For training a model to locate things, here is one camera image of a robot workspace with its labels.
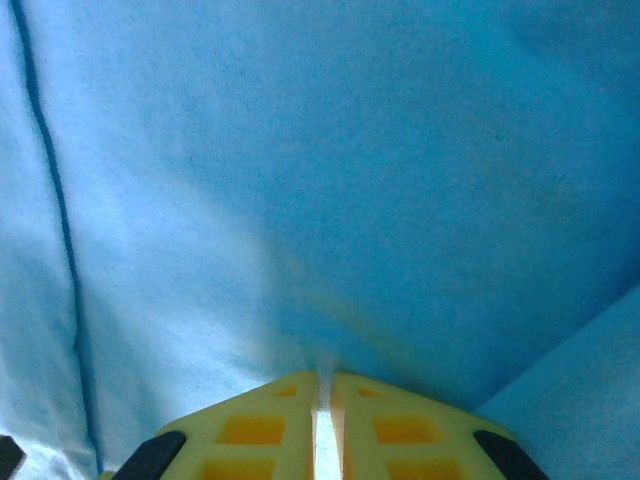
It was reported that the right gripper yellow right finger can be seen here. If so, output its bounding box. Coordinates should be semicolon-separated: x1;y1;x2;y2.
332;372;551;480

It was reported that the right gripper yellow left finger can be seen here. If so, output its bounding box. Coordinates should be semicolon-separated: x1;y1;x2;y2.
99;370;319;480

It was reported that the light blue t-shirt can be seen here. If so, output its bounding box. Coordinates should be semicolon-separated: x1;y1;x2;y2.
0;0;640;480

